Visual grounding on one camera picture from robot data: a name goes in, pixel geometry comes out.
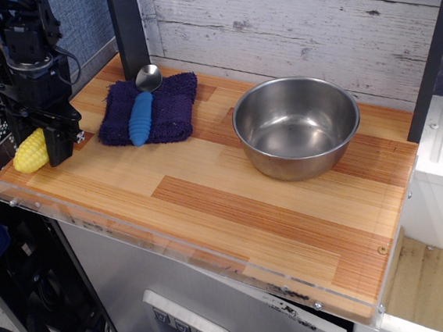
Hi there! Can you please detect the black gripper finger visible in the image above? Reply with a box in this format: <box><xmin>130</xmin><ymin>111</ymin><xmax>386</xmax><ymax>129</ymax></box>
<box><xmin>43</xmin><ymin>127</ymin><xmax>73</xmax><ymax>167</ymax></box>
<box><xmin>6</xmin><ymin>113</ymin><xmax>34</xmax><ymax>146</ymax></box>

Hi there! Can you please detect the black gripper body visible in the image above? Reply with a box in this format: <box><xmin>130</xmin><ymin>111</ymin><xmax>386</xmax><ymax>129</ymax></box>
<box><xmin>0</xmin><ymin>55</ymin><xmax>84</xmax><ymax>143</ymax></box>

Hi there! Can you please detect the yellow plastic corn cob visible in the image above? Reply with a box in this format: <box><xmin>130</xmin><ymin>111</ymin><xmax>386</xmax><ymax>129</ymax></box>
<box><xmin>13</xmin><ymin>128</ymin><xmax>49</xmax><ymax>174</ymax></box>

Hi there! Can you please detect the blue handled metal spoon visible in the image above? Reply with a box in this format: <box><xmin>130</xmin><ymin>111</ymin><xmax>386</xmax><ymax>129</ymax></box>
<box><xmin>128</xmin><ymin>64</ymin><xmax>163</xmax><ymax>147</ymax></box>

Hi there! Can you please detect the purple towel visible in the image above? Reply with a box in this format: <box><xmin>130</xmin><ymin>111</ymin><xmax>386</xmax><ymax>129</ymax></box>
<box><xmin>98</xmin><ymin>72</ymin><xmax>198</xmax><ymax>146</ymax></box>

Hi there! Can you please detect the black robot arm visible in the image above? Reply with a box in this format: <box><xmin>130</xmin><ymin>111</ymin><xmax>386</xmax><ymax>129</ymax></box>
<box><xmin>0</xmin><ymin>0</ymin><xmax>84</xmax><ymax>166</ymax></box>

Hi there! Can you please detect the clear acrylic table guard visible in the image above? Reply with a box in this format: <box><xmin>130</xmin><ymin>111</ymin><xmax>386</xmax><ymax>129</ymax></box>
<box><xmin>0</xmin><ymin>10</ymin><xmax>436</xmax><ymax>332</ymax></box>

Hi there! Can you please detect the blue fabric panel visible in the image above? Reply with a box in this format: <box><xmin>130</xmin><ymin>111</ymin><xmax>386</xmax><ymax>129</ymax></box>
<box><xmin>48</xmin><ymin>0</ymin><xmax>117</xmax><ymax>94</ymax></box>

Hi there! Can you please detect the stainless steel cabinet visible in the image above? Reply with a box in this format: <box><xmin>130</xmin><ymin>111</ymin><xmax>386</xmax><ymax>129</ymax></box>
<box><xmin>58</xmin><ymin>222</ymin><xmax>353</xmax><ymax>332</ymax></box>

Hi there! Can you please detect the stainless steel bowl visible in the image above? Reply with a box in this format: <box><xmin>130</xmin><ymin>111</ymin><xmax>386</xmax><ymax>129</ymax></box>
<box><xmin>232</xmin><ymin>77</ymin><xmax>360</xmax><ymax>181</ymax></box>

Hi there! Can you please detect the dark grey vertical post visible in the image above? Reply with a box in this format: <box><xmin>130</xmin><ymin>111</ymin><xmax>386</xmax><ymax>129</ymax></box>
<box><xmin>106</xmin><ymin>0</ymin><xmax>150</xmax><ymax>80</ymax></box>

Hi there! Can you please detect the dark right vertical post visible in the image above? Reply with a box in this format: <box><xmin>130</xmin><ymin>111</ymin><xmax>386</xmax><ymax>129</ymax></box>
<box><xmin>407</xmin><ymin>0</ymin><xmax>443</xmax><ymax>143</ymax></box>

